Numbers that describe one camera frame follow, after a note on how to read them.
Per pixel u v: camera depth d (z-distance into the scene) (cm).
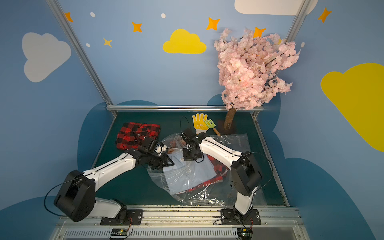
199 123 115
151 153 71
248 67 64
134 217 74
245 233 73
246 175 47
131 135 104
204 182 82
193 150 66
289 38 80
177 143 97
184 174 80
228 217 74
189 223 74
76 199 42
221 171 86
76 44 81
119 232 72
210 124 115
